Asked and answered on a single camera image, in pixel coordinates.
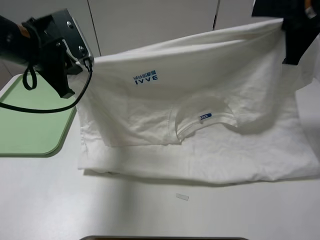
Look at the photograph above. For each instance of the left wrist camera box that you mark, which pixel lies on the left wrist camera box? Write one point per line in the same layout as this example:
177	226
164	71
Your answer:
76	42

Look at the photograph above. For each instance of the clear tape mark front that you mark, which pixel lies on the clear tape mark front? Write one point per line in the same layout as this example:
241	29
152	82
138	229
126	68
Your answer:
182	196

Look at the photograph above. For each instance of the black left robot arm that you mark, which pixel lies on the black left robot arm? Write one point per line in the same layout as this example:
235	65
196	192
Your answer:
17	46

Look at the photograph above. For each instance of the green plastic tray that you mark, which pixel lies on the green plastic tray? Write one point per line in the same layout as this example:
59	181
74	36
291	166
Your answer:
32	134

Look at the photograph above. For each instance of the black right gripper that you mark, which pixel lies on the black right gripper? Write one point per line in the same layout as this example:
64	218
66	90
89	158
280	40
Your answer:
301	23

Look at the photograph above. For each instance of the white short sleeve t-shirt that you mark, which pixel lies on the white short sleeve t-shirt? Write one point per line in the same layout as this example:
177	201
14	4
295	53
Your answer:
217	107

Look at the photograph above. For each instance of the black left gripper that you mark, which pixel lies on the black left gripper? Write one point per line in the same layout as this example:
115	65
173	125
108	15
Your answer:
60	49

